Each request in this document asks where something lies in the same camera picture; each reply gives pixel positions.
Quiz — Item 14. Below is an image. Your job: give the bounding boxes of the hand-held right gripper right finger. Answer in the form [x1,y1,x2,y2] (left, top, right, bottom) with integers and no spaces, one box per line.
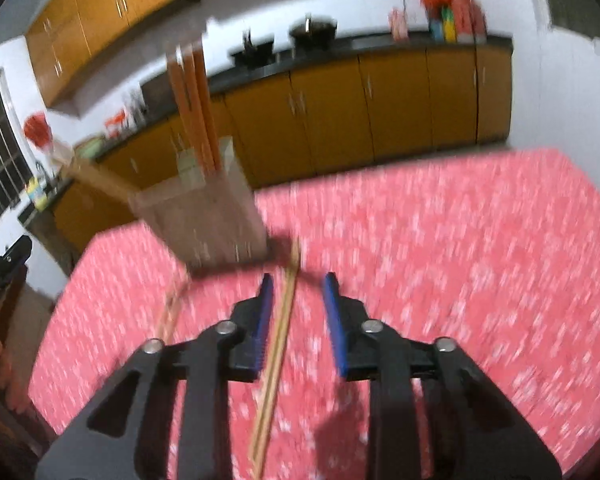
[321,272,564,480]

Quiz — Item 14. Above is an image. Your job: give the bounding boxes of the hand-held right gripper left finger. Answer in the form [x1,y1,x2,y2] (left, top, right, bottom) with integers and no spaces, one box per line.
[34,273,275,480]

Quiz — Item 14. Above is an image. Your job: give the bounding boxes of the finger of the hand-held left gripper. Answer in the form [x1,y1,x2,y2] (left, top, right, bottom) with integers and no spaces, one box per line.
[0,234,34,274]

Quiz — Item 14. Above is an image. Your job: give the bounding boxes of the beige perforated utensil holder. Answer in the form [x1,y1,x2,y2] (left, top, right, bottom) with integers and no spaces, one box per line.
[128,136,270,267]

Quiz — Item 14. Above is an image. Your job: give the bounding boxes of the yellow detergent bottle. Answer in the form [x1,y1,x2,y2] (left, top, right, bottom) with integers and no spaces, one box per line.
[27,175,51,213]

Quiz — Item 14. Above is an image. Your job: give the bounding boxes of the barred window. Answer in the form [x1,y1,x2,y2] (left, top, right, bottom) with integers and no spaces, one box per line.
[0,67,31,247]

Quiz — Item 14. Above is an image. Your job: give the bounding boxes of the hanging red plastic bag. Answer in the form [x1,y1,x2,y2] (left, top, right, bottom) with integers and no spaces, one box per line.
[23,113,54,151]

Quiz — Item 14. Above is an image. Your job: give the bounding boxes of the green bowl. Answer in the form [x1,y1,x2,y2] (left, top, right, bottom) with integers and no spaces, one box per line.
[77,137,105,159]

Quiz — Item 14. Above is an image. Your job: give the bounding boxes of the red floral tablecloth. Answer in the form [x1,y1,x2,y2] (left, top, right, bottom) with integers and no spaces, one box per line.
[27,147,600,480]

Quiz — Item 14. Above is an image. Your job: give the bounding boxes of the red and white plastic bag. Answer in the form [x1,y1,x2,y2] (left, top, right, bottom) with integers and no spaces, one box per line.
[103,112,131,139]

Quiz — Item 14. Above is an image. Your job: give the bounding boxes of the dark cutting board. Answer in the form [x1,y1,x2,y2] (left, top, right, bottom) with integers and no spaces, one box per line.
[140,74,174,107]

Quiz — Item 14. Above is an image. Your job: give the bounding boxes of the wooden base cabinets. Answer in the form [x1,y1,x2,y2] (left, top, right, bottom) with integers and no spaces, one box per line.
[52,42,514,252]

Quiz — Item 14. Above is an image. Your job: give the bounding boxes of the black kitchen countertop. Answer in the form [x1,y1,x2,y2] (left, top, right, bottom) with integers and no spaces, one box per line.
[17,30,514,222]

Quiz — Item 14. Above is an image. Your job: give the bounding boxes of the black wok with lid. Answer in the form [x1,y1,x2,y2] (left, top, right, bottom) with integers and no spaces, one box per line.
[288,15,339,51]

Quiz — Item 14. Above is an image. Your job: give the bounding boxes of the pink detergent bottle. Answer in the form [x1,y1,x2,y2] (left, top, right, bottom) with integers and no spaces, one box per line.
[388,7,410,41]

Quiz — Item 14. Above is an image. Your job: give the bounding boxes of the blue and yellow box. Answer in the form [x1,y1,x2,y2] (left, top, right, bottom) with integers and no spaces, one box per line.
[429,7,459,44]

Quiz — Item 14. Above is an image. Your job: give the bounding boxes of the wooden wall cabinets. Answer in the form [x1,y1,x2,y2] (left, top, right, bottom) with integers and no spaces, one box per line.
[25,0,184,109]

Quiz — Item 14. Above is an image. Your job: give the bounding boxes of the black wok with handle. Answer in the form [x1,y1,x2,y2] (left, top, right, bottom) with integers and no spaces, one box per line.
[229,27,276,66]

